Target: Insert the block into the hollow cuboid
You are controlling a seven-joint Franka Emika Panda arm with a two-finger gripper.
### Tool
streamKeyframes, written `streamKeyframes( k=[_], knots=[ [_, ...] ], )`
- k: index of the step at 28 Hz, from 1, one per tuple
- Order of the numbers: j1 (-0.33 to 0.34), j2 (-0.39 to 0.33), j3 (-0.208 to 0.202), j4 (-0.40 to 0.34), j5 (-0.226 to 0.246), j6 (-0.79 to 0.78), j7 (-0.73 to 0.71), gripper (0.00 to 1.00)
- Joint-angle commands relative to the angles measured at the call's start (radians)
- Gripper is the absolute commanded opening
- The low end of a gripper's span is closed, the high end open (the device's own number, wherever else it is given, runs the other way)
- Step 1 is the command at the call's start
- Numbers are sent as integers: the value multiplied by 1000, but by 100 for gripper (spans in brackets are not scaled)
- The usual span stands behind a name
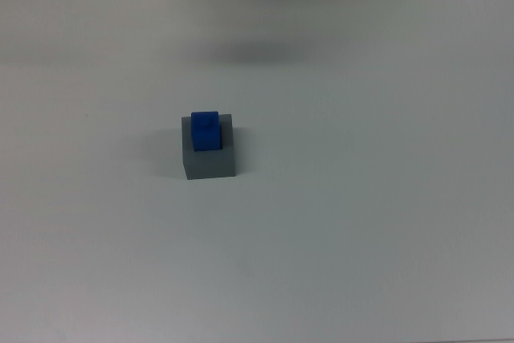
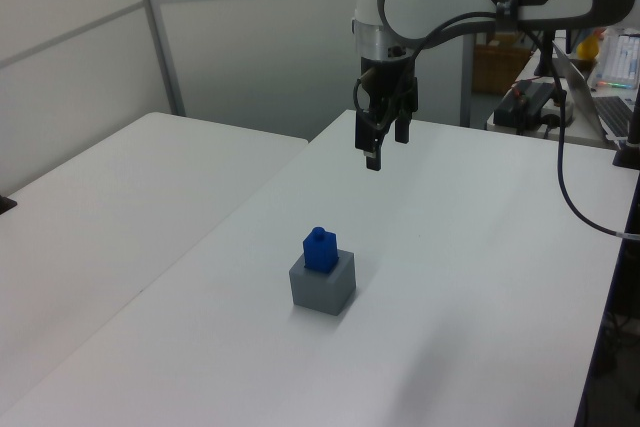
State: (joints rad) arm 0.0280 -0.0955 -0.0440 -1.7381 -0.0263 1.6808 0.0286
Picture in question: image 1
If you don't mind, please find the blue block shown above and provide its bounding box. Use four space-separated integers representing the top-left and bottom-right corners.
190 110 225 153

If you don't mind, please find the grey hollow cuboid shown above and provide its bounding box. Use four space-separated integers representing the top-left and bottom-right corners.
181 112 238 181

